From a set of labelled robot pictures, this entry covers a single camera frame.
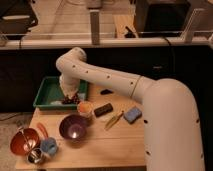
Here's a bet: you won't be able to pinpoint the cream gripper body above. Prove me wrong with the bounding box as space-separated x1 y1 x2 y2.
60 81 80 99

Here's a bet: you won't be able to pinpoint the red chili pepper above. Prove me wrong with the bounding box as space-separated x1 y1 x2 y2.
37 123 48 139

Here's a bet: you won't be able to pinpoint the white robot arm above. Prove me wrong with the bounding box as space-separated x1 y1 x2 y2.
56 47 205 171

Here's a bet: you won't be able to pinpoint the orange cup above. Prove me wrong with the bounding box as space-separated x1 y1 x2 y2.
77 101 93 118

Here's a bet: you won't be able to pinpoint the blue cup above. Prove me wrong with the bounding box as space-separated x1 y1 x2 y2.
40 137 58 156

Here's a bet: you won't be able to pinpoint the small metal cup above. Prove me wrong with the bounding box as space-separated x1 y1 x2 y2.
27 148 44 164

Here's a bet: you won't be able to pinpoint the purple grapes bunch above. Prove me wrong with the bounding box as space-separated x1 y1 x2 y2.
62 96 80 104

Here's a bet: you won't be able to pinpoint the green plastic tray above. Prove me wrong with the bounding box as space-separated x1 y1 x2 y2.
33 75 89 111

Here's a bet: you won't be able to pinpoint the purple bowl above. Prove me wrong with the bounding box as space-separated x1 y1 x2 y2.
59 114 87 141

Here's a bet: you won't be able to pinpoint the black rectangular block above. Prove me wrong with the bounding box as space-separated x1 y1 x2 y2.
94 103 113 117

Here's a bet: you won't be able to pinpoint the yellow green tongs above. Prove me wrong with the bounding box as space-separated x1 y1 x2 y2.
105 111 124 130

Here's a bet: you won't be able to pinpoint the red metal bowl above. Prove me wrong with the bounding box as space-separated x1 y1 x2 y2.
10 128 40 156

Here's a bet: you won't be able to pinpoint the blue sponge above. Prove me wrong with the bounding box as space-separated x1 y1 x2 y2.
124 107 142 124

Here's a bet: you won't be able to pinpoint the metal spoon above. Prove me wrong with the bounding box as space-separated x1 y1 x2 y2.
17 121 31 151

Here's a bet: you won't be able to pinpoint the black handled tool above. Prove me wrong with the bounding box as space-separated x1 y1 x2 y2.
100 89 113 95

